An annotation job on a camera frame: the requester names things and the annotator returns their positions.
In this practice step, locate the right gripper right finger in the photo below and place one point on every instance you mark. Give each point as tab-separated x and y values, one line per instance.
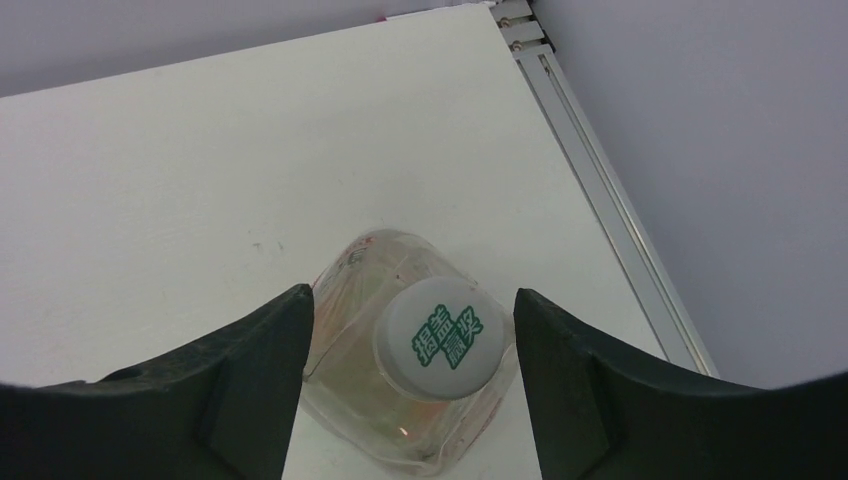
603	409

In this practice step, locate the aluminium rail frame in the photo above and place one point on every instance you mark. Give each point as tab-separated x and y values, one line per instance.
659	301

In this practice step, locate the white green text cap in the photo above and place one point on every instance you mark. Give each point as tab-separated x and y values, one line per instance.
441	339

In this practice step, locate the green orange label bottle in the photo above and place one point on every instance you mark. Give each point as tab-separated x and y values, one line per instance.
343	387

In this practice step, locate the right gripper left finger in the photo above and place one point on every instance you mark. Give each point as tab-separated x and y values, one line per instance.
219	407

